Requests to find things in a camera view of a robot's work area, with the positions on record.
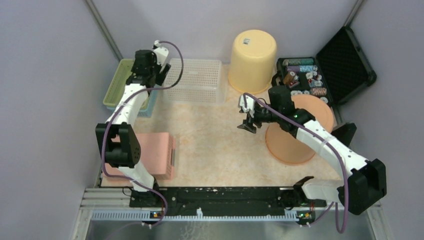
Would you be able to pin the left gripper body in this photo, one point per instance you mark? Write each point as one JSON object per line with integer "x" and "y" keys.
{"x": 155, "y": 70}

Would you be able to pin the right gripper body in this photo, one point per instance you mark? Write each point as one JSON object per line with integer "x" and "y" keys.
{"x": 262, "y": 115}

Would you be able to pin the blue basket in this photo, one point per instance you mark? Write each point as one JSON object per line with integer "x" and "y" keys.
{"x": 111, "y": 101}

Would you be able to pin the orange capybara bucket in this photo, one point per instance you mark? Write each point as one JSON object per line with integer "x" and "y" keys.
{"x": 285, "y": 147}

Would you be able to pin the white mesh plastic basket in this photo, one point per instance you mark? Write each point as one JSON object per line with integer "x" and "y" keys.
{"x": 201, "y": 82}

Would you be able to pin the green plastic basket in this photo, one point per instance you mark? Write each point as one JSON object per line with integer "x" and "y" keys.
{"x": 122, "y": 73}

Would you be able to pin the yellow capybara bucket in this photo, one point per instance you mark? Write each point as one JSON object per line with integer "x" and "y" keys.
{"x": 252, "y": 59}

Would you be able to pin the pink plastic basket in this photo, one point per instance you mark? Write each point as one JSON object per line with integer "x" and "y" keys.
{"x": 158, "y": 154}

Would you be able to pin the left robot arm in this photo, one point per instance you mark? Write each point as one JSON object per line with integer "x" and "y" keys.
{"x": 119, "y": 148}

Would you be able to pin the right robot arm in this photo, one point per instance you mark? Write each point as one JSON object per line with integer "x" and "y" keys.
{"x": 363, "y": 181}

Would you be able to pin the brown cylinder in case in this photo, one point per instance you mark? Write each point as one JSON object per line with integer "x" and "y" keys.
{"x": 290, "y": 77}

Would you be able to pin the black open tool case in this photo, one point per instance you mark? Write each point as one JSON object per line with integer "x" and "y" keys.
{"x": 338, "y": 72}

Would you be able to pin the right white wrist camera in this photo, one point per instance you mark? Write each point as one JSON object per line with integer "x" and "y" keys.
{"x": 246, "y": 105}

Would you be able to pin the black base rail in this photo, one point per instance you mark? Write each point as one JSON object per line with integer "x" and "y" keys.
{"x": 209, "y": 204}

